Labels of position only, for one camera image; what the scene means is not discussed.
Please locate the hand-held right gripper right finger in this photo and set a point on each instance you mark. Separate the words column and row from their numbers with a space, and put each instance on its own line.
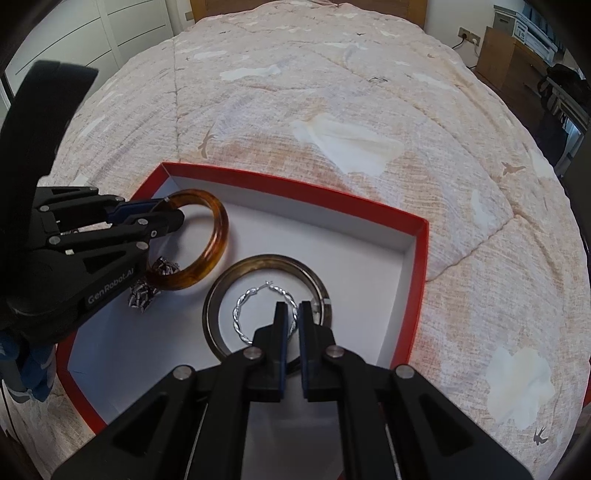
column 304, row 337

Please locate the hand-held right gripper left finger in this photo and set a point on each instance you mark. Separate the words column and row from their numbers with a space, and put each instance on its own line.
column 281, row 337

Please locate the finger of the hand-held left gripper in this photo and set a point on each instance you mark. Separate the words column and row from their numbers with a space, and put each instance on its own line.
column 134, row 208
column 161, row 224

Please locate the silver twisted hoop earring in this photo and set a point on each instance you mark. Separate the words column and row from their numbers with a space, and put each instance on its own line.
column 237, row 308

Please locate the amber resin bangle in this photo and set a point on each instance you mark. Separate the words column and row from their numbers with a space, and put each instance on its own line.
column 219, row 230

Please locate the red cardboard box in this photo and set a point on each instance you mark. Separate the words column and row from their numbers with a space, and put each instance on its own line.
column 323, row 258

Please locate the dark brown bangle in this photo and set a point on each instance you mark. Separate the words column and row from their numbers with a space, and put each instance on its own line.
column 263, row 260

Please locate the white wardrobe doors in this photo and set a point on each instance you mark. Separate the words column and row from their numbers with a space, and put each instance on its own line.
column 92, row 27

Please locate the beige bird print quilt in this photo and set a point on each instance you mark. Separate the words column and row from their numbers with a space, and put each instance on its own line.
column 323, row 92

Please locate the wooden headboard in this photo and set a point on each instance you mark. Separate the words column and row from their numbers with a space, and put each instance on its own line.
column 203, row 8

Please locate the grey chair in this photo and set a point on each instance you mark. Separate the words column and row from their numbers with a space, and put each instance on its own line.
column 558, row 143

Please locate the brown wooden cabinet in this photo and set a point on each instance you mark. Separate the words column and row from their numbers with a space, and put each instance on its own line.
column 508, row 60

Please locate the black bag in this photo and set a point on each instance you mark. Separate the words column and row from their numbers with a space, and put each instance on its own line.
column 561, row 85

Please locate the white printer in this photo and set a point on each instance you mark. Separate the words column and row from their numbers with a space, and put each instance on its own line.
column 531, row 27

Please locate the wall power socket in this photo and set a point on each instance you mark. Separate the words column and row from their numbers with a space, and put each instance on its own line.
column 470, row 35

